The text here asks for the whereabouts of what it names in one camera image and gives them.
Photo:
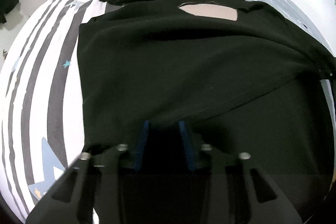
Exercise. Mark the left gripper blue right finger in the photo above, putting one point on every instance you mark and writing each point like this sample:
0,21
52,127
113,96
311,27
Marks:
236,188

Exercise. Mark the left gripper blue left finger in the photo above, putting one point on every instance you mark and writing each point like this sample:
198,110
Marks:
88,182

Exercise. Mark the black garment with beige lining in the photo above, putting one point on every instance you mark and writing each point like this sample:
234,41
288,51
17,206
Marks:
242,78

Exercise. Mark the striped star bed sheet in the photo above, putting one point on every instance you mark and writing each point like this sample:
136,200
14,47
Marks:
42,124

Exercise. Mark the black jacket hanging on wall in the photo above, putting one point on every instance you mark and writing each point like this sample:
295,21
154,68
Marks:
6,6

